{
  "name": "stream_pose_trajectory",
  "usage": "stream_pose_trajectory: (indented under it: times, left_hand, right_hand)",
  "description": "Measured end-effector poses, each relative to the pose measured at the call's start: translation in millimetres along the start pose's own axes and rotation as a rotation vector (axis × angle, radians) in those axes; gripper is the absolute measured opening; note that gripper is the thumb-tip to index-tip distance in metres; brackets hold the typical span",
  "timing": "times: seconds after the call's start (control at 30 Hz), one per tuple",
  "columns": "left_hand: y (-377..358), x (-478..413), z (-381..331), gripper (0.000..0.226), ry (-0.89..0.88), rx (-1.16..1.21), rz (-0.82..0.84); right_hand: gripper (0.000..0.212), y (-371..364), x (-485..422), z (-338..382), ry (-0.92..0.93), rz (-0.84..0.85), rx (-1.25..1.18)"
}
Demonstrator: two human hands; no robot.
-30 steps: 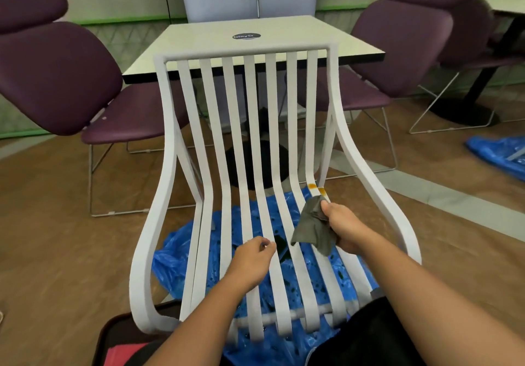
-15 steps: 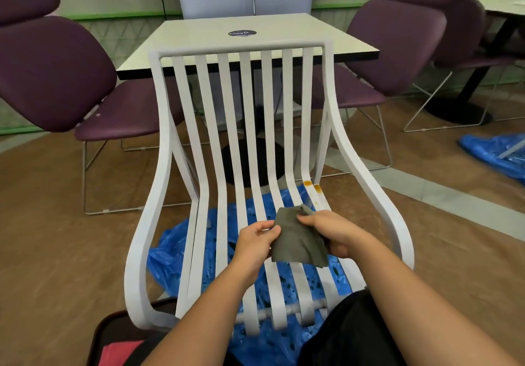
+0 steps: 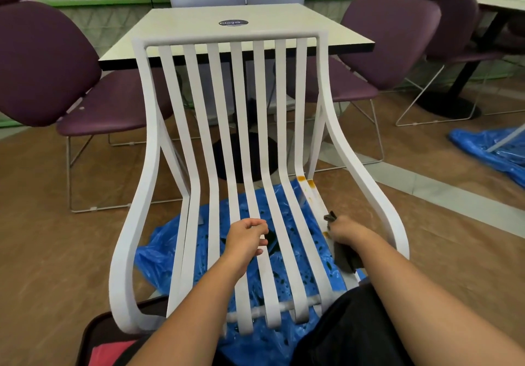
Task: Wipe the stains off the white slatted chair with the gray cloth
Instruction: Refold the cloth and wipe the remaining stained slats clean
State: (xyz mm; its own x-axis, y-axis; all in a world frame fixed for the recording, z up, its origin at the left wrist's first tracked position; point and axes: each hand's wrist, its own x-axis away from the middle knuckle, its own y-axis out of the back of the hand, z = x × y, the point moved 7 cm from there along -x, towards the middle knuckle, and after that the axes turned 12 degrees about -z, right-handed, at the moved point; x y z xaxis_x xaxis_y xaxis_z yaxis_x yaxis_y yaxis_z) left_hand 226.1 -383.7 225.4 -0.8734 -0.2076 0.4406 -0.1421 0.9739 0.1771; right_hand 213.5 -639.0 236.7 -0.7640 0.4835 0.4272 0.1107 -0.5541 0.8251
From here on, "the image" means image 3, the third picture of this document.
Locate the black round table base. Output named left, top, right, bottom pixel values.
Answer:
left=416, top=11, right=509, bottom=119
left=212, top=99, right=284, bottom=183

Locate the person's right hand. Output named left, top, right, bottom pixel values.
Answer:
left=328, top=215, right=377, bottom=256

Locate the pink cloth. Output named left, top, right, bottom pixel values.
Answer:
left=88, top=340, right=136, bottom=366

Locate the purple lounge chair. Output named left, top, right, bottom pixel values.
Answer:
left=0, top=0, right=183, bottom=214
left=492, top=13, right=525, bottom=55
left=287, top=0, right=495, bottom=172
left=395, top=0, right=525, bottom=128

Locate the grey cleaning cloth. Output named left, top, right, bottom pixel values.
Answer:
left=323, top=210, right=364, bottom=274

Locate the blue plastic sheet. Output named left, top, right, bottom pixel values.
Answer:
left=134, top=177, right=370, bottom=366
left=447, top=127, right=525, bottom=190

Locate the person's left forearm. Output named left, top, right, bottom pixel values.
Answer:
left=127, top=253, right=251, bottom=366

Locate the dark brown tray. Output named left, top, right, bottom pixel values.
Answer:
left=75, top=295, right=169, bottom=366

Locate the person's left hand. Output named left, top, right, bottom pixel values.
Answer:
left=223, top=218, right=270, bottom=272

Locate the person's right forearm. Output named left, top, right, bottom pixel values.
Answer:
left=354, top=232, right=525, bottom=366

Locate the cream square table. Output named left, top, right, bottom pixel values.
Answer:
left=98, top=2, right=375, bottom=71
left=470, top=0, right=525, bottom=13

